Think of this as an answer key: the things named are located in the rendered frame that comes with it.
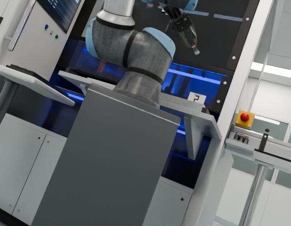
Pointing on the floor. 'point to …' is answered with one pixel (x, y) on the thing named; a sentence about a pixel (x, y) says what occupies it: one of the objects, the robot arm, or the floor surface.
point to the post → (227, 114)
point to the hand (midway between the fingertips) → (191, 43)
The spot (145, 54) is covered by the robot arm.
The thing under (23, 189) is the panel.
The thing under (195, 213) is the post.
